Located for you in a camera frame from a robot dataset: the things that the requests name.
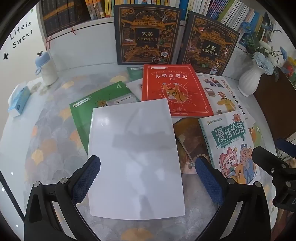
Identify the plain white book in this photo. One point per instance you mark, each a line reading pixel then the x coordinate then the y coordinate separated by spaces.
pixel 134 150

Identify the colourful jar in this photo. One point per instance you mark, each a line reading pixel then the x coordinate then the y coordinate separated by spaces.
pixel 289 67

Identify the red donkey book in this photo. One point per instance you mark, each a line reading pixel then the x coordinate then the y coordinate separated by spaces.
pixel 175 78

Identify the blue tissue pack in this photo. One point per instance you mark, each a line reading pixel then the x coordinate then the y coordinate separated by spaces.
pixel 20 99

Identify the row of colourful shelf books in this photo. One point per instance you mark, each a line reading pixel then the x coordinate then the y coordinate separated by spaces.
pixel 231 11

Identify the teal cartoon book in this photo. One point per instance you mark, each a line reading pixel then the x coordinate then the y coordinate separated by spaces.
pixel 229 139

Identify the white bottle with blue lid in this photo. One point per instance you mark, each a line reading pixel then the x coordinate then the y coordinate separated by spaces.
pixel 48 71

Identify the small black bird wall decal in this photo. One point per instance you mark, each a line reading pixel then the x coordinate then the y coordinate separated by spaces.
pixel 5 55

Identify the brown wooden cabinet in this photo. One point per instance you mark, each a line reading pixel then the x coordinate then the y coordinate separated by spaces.
pixel 272 104

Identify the white ribbed vase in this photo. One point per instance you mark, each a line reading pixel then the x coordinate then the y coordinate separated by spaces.
pixel 249 78

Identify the blue and white artificial flowers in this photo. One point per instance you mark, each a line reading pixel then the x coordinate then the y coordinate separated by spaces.
pixel 263 61

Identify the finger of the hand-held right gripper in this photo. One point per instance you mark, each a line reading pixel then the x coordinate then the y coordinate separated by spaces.
pixel 286 144
pixel 266 160

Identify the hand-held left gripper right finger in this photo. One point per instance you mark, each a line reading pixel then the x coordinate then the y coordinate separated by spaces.
pixel 208 180

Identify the white illustrated paperback book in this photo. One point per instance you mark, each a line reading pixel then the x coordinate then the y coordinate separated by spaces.
pixel 134 88

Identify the black lettering wall decal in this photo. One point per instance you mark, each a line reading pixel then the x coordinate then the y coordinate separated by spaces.
pixel 14 44

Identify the green book with girl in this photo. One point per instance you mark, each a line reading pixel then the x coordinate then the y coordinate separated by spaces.
pixel 135 73

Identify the light green picture book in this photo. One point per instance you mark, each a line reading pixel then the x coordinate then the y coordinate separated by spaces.
pixel 255 132

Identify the brown illustrated book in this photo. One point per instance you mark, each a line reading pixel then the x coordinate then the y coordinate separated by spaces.
pixel 187 143

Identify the large green book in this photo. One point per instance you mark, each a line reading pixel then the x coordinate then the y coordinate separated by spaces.
pixel 83 120

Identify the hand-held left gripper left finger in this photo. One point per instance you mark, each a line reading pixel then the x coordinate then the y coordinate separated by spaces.
pixel 89 178

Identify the dark ornate encyclopedia book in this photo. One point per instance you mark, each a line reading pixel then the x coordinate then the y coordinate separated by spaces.
pixel 208 46
pixel 148 34

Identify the row of dark hardcover volumes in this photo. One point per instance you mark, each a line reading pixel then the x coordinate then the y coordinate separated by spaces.
pixel 57 16

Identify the red bookmark ribbon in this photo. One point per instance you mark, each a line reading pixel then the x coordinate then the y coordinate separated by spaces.
pixel 73 31
pixel 48 42

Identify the white book with cartoon figures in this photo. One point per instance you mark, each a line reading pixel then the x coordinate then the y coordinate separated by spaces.
pixel 219 92

